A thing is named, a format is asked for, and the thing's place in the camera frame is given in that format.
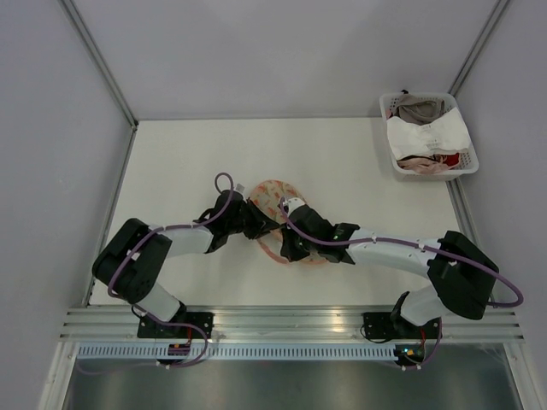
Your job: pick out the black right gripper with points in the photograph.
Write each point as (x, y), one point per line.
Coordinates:
(287, 249)

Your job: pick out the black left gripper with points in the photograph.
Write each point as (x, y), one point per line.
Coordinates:
(261, 223)

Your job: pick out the floral mesh laundry bag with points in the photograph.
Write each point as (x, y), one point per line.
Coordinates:
(266, 196)

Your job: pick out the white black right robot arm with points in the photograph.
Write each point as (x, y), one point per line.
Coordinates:
(460, 276)

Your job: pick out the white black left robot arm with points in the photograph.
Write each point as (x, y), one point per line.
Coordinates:
(131, 262)

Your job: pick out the white bra in basket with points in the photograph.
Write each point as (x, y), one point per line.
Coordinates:
(446, 135)

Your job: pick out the pink red garments in basket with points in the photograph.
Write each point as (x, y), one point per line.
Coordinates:
(427, 165)

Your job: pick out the grey garment in basket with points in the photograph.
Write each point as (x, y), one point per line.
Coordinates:
(418, 111)

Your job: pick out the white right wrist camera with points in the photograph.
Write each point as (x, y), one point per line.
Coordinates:
(292, 204)

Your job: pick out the white slotted cable duct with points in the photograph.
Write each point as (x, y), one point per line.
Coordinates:
(238, 351)

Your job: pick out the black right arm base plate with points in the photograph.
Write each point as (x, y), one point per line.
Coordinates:
(382, 327)

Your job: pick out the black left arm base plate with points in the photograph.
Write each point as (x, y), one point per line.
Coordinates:
(194, 325)

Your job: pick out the aluminium mounting rail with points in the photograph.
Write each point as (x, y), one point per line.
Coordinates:
(300, 324)

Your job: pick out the left aluminium frame post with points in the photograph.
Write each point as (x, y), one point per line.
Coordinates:
(78, 23)

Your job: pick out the aluminium frame post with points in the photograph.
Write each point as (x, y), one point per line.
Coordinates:
(486, 33)
(78, 23)

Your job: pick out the right aluminium frame post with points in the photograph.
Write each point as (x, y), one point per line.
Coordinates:
(486, 33)

